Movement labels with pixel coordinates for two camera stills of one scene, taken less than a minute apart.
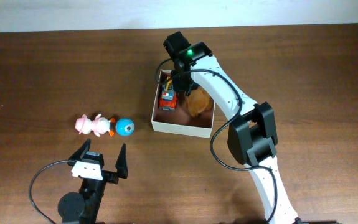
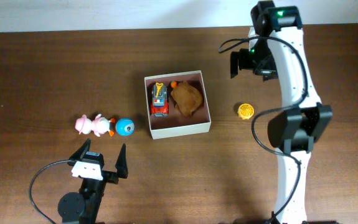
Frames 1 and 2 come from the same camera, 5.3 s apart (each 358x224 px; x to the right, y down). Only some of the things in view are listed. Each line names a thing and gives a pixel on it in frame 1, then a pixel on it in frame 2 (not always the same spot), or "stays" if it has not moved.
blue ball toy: x=124 y=127 stays
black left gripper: x=109 y=177 stays
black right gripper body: x=181 y=84 -> x=244 y=60
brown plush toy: x=198 y=101 -> x=187 y=98
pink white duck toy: x=100 y=126 stays
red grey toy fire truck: x=168 y=99 -> x=159 y=107
